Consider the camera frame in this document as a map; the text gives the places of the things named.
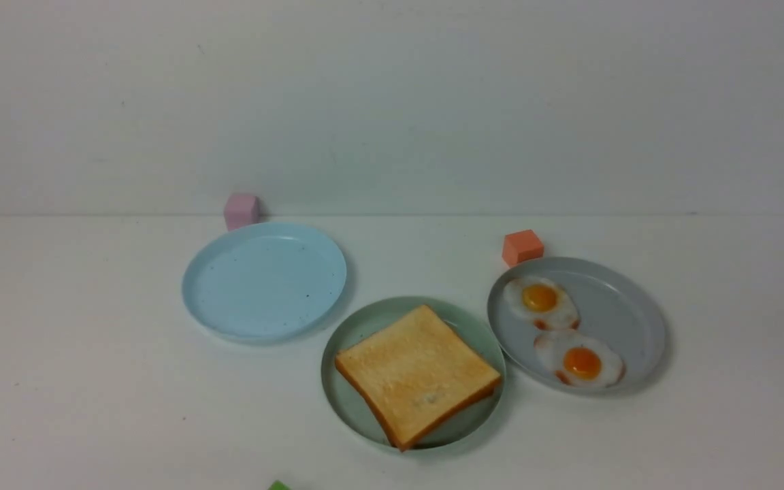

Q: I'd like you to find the grey plate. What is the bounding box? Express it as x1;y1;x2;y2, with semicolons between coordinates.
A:
486;257;667;396

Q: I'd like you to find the left fried egg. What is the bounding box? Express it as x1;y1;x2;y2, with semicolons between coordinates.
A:
503;276;580;331

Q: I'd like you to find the fried egg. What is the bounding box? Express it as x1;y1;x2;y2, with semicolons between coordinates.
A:
533;329;627;389
503;276;580;331

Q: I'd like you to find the mint green plate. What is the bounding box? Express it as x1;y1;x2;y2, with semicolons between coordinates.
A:
320;297;507;453

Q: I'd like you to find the light blue plate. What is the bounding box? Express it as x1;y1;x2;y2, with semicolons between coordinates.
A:
181;221;348;344

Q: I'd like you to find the orange cube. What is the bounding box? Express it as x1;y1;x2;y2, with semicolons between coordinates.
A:
502;229;545;267

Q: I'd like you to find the green cube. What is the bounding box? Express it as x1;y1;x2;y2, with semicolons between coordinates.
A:
268;480;291;490

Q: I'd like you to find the pink cube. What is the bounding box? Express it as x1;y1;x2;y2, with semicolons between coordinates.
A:
223;193;261;231

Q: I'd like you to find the front fried egg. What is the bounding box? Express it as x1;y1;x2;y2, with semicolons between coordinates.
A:
533;329;627;389

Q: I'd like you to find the toast slice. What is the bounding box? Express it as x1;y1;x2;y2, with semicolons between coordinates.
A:
335;304;501;453

